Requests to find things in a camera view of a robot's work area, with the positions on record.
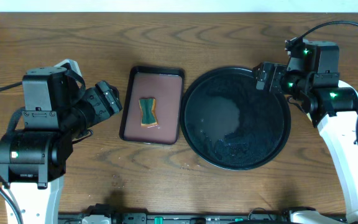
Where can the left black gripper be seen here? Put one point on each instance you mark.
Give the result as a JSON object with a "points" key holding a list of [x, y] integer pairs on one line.
{"points": [[107, 98]]}

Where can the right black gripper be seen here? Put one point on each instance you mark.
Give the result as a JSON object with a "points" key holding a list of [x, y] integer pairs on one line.
{"points": [[277, 71]]}

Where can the green yellow sponge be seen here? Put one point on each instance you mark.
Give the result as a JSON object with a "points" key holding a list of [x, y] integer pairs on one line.
{"points": [[147, 110]]}

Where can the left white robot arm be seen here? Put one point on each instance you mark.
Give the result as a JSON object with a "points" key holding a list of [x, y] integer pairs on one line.
{"points": [[36, 146]]}

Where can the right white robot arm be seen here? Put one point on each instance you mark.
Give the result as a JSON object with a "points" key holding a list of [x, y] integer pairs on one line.
{"points": [[332, 106]]}

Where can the round black tray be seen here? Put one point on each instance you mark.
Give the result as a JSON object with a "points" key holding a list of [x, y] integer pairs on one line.
{"points": [[232, 125]]}

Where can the rectangular black water tray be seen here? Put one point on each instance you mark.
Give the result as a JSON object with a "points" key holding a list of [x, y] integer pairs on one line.
{"points": [[166, 86]]}

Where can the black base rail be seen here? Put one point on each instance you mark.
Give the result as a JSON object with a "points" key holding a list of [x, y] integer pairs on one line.
{"points": [[104, 213]]}

